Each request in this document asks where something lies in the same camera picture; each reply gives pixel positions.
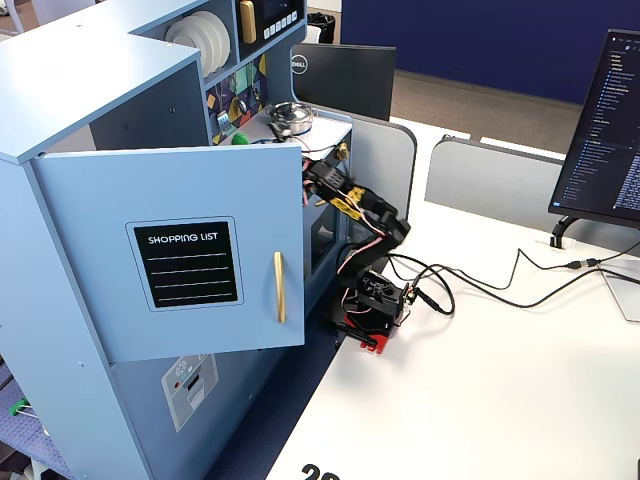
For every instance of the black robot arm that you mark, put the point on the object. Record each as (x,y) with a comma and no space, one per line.
(365,205)

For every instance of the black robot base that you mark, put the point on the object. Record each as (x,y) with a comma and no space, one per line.
(377,300)

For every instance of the green toy pineapple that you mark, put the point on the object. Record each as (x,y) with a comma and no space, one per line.
(240,138)

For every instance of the light blue cabinet door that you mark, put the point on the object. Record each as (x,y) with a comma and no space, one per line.
(190,250)

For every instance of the gold stove knob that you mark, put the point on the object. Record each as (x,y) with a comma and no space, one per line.
(343,150)

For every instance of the grey desk divider panel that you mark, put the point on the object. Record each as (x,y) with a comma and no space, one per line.
(385,165)
(490,185)

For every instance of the red table clamp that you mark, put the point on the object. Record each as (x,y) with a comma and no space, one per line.
(376,344)

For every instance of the silver toy pot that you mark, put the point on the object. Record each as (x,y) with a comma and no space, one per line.
(292,117)

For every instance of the black shopping list sticker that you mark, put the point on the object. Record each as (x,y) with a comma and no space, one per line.
(186,264)

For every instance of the black Dell monitor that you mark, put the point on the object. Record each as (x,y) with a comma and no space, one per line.
(350,80)

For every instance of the black trash bin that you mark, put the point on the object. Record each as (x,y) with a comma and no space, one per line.
(321,26)

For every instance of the white toy plate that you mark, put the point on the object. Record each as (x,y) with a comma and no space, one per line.
(187,45)
(216,50)
(226,42)

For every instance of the black toy microwave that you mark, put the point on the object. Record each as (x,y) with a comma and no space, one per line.
(280,20)

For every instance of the light blue toy kitchen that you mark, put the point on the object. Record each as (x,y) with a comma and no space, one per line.
(100,100)

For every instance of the monitor showing code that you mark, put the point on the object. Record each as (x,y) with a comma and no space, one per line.
(605,135)

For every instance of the small green plastic part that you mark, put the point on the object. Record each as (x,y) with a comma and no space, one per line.
(17,406)

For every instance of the dark blue divider wall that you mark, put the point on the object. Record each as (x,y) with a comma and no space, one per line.
(490,45)

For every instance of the grey monitor base plate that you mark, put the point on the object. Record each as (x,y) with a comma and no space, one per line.
(625,297)

